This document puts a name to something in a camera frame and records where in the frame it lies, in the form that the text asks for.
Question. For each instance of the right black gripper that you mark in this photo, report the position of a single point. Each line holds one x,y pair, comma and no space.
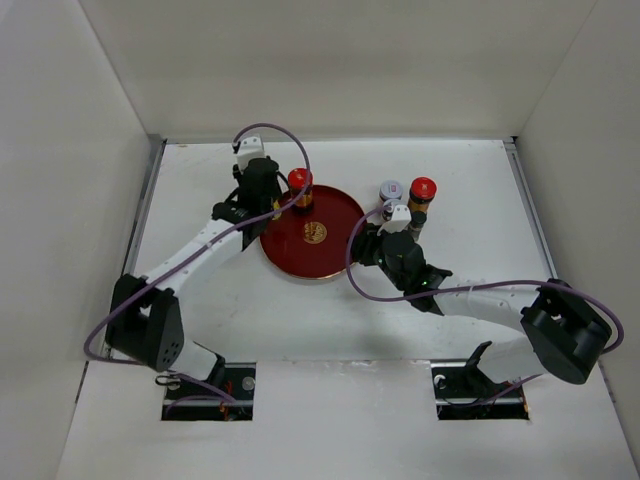
363,243

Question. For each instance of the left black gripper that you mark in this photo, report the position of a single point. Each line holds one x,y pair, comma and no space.
238,174

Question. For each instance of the red lid chili sauce jar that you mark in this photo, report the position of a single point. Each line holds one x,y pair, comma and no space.
300,182

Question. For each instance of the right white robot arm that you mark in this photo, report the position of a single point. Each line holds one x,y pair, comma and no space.
560,332

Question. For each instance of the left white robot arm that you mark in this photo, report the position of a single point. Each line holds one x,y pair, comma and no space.
149,326

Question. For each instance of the black cap spice bottle right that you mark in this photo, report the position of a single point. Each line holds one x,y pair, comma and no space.
417,223

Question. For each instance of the white lid sauce jar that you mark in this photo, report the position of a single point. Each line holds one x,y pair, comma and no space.
390,190

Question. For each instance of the red lid chili jar right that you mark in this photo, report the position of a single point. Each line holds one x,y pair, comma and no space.
422,191

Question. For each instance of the round red tray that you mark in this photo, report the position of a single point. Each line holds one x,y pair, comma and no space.
312,244

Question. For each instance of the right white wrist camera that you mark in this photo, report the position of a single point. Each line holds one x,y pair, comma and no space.
399,221

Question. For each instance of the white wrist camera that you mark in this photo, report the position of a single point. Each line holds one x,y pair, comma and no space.
399,221
247,149

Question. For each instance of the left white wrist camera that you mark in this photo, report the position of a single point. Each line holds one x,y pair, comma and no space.
247,149

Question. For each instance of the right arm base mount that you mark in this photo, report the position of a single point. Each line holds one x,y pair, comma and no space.
463,393

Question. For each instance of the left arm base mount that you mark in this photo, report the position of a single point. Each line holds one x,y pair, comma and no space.
185,401

